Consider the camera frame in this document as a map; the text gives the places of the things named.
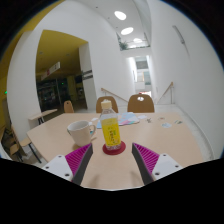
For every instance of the round ceiling lights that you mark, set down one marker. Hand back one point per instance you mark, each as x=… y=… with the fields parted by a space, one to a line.
x=120 y=15

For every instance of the green potted plant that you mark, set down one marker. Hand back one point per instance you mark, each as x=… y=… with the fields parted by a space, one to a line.
x=123 y=45

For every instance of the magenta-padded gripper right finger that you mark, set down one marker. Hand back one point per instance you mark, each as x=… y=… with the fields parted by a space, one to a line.
x=165 y=165

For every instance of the dark patterned sticker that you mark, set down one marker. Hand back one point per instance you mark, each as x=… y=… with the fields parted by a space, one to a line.
x=149 y=120

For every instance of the round white blue sticker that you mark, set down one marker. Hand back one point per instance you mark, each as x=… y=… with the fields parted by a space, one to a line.
x=166 y=125

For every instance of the white hanging sign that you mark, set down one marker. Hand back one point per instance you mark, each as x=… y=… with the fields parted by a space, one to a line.
x=50 y=70

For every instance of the white ceramic mug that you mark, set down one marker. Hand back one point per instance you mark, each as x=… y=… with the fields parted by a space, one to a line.
x=80 y=133

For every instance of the wooden stair handrail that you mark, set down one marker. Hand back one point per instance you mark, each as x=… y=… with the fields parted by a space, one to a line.
x=115 y=95
x=167 y=88

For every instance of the wooden chair with round cutout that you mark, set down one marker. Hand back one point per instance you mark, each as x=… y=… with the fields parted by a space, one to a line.
x=140 y=106
x=111 y=101

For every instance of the light wooden side table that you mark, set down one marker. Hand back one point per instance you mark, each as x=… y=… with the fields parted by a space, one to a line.
x=41 y=115

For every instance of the flat round red coaster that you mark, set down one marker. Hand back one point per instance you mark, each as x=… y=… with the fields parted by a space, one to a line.
x=115 y=152

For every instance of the small distant wooden chair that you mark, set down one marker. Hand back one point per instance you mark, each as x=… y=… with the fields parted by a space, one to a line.
x=68 y=107

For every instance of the yellow drink bottle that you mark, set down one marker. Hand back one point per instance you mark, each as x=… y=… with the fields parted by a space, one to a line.
x=110 y=131

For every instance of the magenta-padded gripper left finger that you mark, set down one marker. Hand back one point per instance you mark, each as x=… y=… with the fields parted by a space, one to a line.
x=60 y=165

